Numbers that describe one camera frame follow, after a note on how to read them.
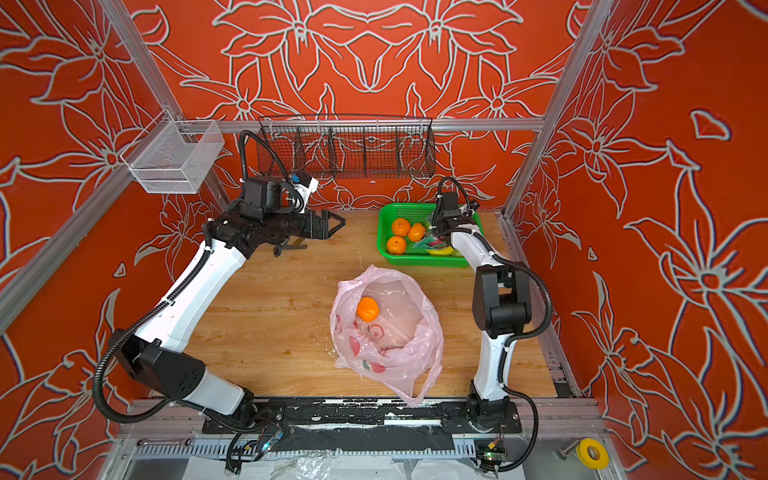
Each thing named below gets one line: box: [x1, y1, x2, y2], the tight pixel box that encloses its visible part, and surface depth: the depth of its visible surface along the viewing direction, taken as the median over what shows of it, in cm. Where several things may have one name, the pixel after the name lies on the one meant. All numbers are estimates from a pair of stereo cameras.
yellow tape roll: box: [576, 438, 610, 470], surface depth 68 cm
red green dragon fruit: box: [414, 234, 447, 250], surface depth 102 cm
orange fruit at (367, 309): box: [356, 296, 380, 323], surface depth 89 cm
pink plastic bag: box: [330, 265, 445, 406], surface depth 79 cm
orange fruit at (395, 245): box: [386, 235, 406, 255], surface depth 105 cm
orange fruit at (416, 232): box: [408, 223, 426, 242], surface depth 109 cm
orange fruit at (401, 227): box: [392, 218, 411, 237], surface depth 111 cm
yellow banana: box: [427, 246, 464, 257], surface depth 105 cm
